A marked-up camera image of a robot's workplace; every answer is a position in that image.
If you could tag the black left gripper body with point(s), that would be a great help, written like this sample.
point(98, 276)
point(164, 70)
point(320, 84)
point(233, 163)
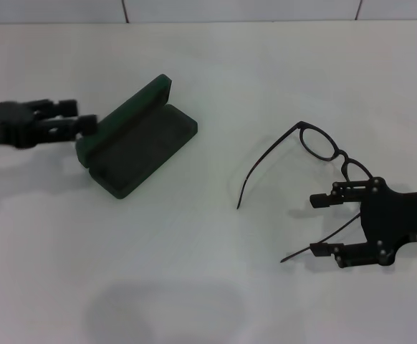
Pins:
point(8, 123)

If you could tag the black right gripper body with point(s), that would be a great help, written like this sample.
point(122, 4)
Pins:
point(402, 218)

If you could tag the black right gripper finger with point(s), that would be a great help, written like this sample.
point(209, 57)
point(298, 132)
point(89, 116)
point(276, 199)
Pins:
point(348, 191)
point(355, 254)

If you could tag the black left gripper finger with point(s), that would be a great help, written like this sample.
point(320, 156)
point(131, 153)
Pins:
point(86, 124)
point(63, 107)

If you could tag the black glasses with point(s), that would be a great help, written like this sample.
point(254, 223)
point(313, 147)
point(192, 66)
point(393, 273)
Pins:
point(344, 155)

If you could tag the green glasses case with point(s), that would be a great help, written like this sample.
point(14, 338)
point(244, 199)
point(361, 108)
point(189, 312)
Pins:
point(140, 150)

